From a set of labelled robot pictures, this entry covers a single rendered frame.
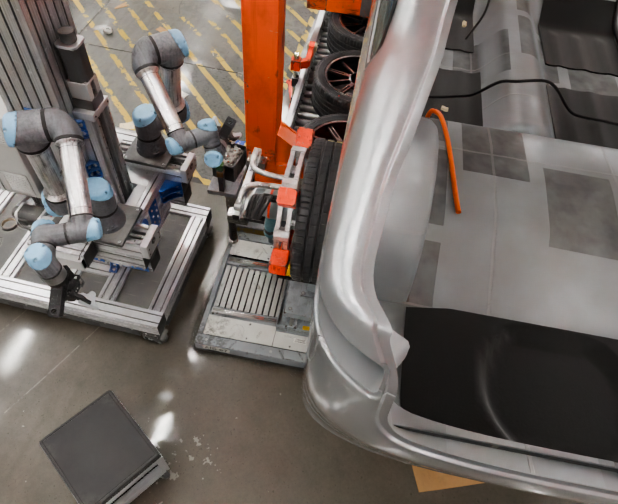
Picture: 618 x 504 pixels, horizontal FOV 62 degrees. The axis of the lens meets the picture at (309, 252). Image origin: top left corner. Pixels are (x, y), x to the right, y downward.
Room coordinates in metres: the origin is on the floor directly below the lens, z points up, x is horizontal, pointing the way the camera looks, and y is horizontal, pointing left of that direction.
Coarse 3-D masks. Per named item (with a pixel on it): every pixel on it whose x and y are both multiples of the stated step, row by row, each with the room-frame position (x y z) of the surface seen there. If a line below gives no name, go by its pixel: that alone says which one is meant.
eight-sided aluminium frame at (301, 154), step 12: (300, 156) 1.62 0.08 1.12; (288, 168) 1.54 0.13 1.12; (300, 168) 1.55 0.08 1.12; (288, 180) 1.47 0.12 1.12; (300, 180) 1.82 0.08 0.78; (288, 216) 1.36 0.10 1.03; (276, 228) 1.33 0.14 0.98; (288, 228) 1.33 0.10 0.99; (276, 240) 1.30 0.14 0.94; (288, 240) 1.30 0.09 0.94
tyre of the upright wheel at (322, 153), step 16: (320, 144) 1.66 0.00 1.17; (336, 144) 1.69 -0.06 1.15; (320, 160) 1.56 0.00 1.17; (336, 160) 1.56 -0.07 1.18; (304, 176) 1.47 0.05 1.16; (320, 176) 1.47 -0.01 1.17; (304, 192) 1.40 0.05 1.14; (320, 192) 1.41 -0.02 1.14; (304, 208) 1.35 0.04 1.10; (320, 208) 1.36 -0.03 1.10; (304, 224) 1.31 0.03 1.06; (320, 224) 1.31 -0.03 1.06; (304, 240) 1.27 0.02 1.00; (320, 240) 1.27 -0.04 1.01; (304, 256) 1.25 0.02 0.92; (320, 256) 1.24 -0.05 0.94; (304, 272) 1.24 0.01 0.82
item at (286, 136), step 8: (280, 128) 2.10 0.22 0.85; (288, 128) 2.14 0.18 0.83; (280, 136) 2.04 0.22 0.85; (288, 136) 2.08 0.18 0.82; (280, 144) 2.03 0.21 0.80; (288, 144) 2.03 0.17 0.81; (280, 152) 2.03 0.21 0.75; (288, 152) 2.03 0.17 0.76; (280, 160) 2.03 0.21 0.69; (280, 168) 2.01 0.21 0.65
